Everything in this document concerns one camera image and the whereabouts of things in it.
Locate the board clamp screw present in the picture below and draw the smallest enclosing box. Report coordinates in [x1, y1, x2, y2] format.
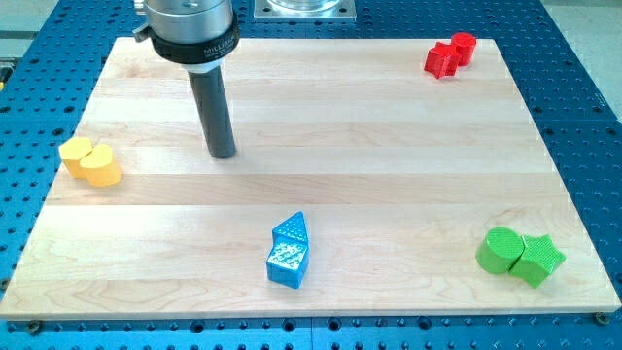
[593, 312, 610, 326]
[25, 320, 43, 335]

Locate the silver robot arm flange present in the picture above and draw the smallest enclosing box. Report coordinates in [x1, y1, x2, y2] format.
[133, 0, 240, 65]

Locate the yellow hexagon block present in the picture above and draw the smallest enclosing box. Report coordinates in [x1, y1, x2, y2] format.
[58, 137, 93, 179]

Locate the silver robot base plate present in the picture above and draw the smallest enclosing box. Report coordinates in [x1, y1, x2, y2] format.
[253, 0, 357, 21]

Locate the green star block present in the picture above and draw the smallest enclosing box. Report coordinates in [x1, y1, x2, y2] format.
[509, 235, 567, 289]

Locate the blue triangle block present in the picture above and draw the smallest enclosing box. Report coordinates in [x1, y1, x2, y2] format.
[272, 211, 309, 243]

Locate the light wooden board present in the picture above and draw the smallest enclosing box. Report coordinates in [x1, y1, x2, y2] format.
[1, 38, 620, 320]

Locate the green cylinder block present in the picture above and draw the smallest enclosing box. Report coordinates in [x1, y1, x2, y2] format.
[475, 227, 525, 274]

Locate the right board clamp screw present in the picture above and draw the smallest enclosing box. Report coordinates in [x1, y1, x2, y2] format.
[593, 312, 610, 326]

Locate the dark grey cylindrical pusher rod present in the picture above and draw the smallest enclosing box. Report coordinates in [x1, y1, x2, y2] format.
[189, 67, 236, 159]

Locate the left board clamp screw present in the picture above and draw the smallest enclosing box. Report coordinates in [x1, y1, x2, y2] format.
[25, 320, 43, 335]

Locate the yellow heart block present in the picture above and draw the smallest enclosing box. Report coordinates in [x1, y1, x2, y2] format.
[79, 144, 122, 187]

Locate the red cylinder block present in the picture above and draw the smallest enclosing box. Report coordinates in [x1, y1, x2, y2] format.
[451, 32, 477, 66]

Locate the blue cube block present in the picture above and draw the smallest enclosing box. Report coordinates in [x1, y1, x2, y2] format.
[266, 239, 309, 289]

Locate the red star block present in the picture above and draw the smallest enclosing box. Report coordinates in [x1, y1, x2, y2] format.
[424, 42, 461, 79]

